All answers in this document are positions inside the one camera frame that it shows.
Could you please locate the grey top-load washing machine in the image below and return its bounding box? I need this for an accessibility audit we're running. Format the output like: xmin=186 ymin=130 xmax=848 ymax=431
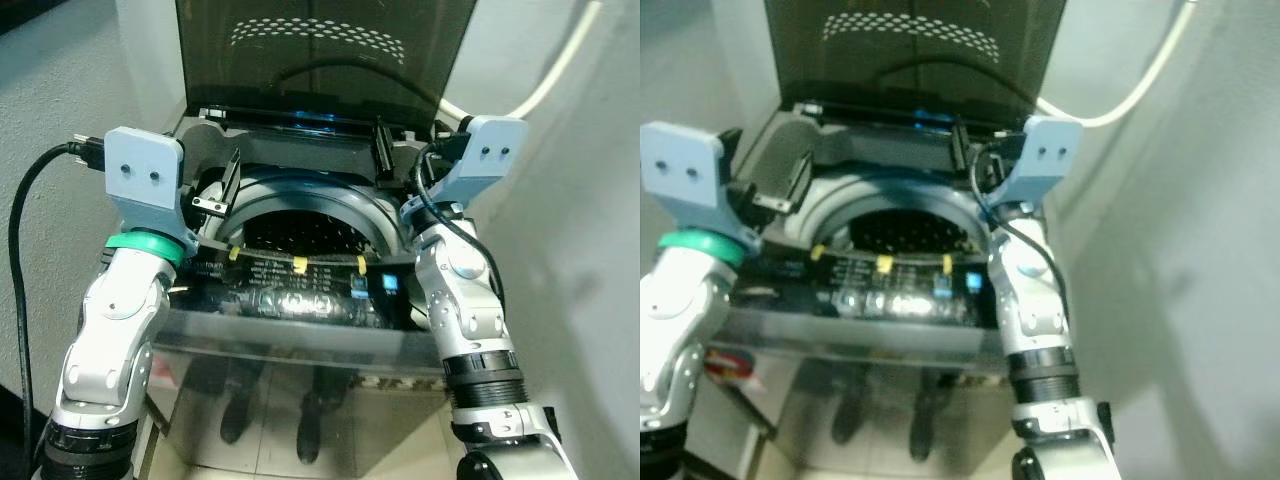
xmin=690 ymin=100 xmax=1041 ymax=473
xmin=145 ymin=100 xmax=471 ymax=473

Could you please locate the grey-blue right wrist camera mount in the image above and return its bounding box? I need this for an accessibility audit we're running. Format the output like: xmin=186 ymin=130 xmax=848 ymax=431
xmin=995 ymin=115 xmax=1085 ymax=208
xmin=437 ymin=115 xmax=530 ymax=208

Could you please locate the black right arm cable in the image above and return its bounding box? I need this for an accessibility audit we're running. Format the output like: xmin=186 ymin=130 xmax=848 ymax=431
xmin=975 ymin=145 xmax=1071 ymax=321
xmin=415 ymin=145 xmax=506 ymax=311

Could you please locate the white water hose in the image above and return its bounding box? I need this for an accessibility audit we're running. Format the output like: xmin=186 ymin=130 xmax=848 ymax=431
xmin=438 ymin=0 xmax=605 ymax=123
xmin=1035 ymin=0 xmax=1199 ymax=129

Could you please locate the grey-blue wrist camera mount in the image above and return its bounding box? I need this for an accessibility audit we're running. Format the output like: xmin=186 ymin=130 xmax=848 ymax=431
xmin=995 ymin=115 xmax=1085 ymax=208
xmin=437 ymin=115 xmax=530 ymax=208
xmin=103 ymin=127 xmax=201 ymax=257
xmin=640 ymin=121 xmax=763 ymax=253

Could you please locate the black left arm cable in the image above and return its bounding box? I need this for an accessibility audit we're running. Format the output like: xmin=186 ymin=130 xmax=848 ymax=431
xmin=8 ymin=138 xmax=104 ymax=480

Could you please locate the grey-blue left wrist camera mount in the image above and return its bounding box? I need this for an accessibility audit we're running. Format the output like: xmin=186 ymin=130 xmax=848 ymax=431
xmin=103 ymin=127 xmax=201 ymax=257
xmin=640 ymin=121 xmax=763 ymax=253

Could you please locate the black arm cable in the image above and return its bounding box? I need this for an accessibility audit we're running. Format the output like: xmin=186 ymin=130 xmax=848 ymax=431
xmin=415 ymin=145 xmax=506 ymax=311
xmin=8 ymin=138 xmax=104 ymax=480
xmin=975 ymin=145 xmax=1071 ymax=321

